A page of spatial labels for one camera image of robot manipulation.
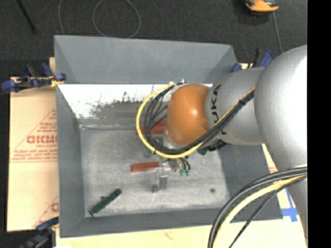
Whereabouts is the red-brown flat block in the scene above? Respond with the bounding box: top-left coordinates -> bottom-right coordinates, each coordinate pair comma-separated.
151,121 -> 167,135
130,161 -> 160,173

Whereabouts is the dark green flat block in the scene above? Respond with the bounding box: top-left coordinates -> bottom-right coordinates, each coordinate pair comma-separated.
88,189 -> 123,217

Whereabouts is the grey metal bin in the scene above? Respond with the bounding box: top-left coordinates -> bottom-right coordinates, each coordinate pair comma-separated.
53,35 -> 283,238

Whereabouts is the brown cardboard board, red print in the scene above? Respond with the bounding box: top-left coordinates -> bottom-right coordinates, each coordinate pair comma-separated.
6,56 -> 61,233

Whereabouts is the black cylinder on white bracket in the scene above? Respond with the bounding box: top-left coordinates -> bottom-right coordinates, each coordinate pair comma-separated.
206,141 -> 228,151

